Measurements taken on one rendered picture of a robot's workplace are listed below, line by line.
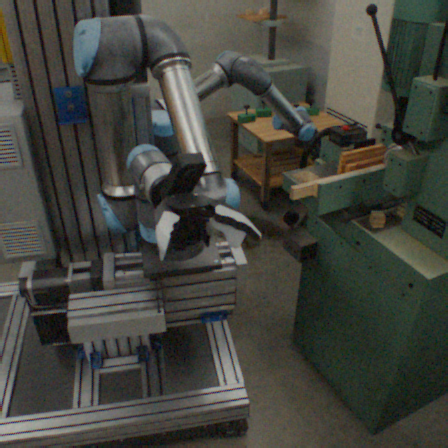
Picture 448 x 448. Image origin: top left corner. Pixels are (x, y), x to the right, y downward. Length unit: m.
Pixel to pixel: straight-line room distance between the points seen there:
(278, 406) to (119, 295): 0.91
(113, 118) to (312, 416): 1.39
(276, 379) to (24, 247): 1.18
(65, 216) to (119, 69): 0.57
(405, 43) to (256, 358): 1.41
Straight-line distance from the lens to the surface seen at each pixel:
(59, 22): 1.23
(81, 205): 1.40
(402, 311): 1.49
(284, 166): 3.24
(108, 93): 1.04
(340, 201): 1.49
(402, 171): 1.35
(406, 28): 1.46
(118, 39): 1.01
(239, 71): 1.79
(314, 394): 2.00
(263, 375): 2.03
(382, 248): 1.46
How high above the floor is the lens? 1.60
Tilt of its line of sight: 33 degrees down
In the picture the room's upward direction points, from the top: straight up
